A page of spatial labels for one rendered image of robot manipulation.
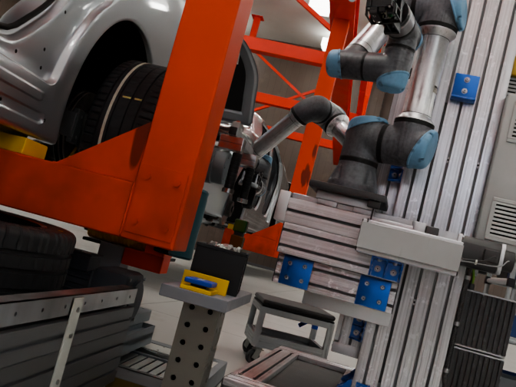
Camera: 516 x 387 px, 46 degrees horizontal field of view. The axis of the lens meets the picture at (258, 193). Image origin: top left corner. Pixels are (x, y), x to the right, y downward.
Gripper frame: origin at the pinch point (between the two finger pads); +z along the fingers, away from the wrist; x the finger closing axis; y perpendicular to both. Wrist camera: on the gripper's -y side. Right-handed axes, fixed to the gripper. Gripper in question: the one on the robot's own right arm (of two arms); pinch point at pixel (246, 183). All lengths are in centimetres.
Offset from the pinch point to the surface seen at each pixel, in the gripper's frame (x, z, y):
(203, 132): -2, 81, 3
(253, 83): -69, -295, 120
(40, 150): -54, 70, -12
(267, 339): 19, -70, -69
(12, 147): -57, 80, -14
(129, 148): -22, 79, -6
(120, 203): -20, 81, -22
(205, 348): 16, 88, -53
